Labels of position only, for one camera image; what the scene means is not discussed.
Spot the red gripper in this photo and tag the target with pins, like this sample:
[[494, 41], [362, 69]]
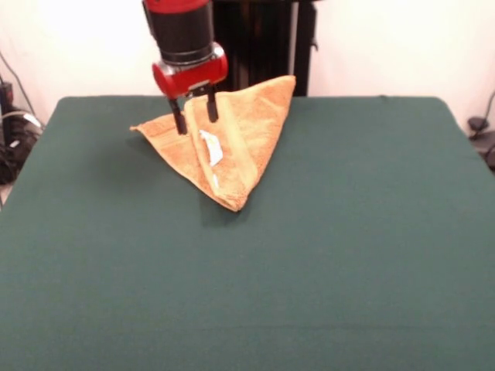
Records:
[[189, 79]]

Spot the orange terry towel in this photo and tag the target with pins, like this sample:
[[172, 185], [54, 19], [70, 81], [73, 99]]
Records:
[[251, 135]]

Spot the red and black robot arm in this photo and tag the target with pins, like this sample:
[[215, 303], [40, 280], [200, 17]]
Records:
[[181, 31]]

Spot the dark green table cloth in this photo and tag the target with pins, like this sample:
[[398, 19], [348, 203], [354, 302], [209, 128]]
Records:
[[116, 270]]

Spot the black floor equipment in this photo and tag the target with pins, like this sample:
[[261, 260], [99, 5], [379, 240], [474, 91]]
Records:
[[15, 154]]

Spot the black round device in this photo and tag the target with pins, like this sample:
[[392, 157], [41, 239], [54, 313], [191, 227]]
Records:
[[483, 145]]

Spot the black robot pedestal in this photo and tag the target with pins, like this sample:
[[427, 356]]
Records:
[[263, 46]]

